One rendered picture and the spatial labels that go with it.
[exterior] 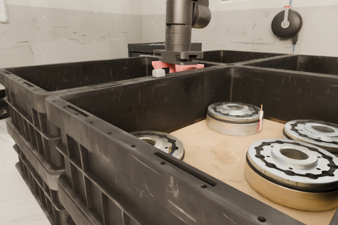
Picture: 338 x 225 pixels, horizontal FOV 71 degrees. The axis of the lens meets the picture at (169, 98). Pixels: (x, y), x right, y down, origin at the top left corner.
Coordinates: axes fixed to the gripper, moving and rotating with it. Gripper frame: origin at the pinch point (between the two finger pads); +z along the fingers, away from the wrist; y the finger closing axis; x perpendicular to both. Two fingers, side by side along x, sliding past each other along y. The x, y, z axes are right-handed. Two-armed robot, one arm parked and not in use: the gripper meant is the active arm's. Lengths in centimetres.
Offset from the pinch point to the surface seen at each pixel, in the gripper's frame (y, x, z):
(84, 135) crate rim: -22.1, 29.1, -3.4
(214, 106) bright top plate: -11.0, -0.8, 1.2
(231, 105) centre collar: -14.0, -2.1, 0.5
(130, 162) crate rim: -28.7, 28.5, -3.7
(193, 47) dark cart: 127, -130, -5
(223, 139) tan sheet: -18.3, 5.2, 4.3
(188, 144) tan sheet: -16.0, 10.9, 4.6
